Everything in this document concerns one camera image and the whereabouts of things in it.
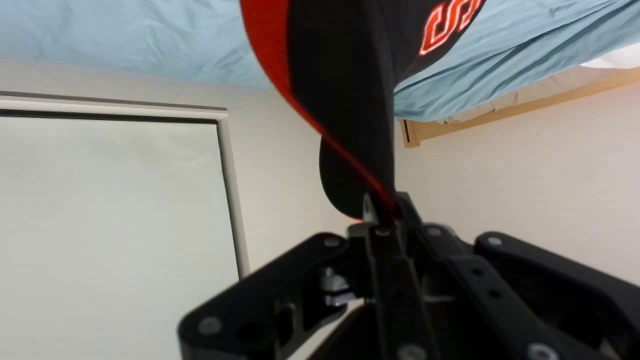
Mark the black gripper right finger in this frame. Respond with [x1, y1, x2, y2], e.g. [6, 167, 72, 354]
[388, 193, 640, 360]

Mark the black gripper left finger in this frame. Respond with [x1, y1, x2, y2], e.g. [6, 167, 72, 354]
[175, 193, 402, 360]

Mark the black and red cap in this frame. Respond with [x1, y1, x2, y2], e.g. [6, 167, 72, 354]
[238, 0, 488, 225]

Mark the light blue bed sheet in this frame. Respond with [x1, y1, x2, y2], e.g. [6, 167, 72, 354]
[0, 0, 640, 125]

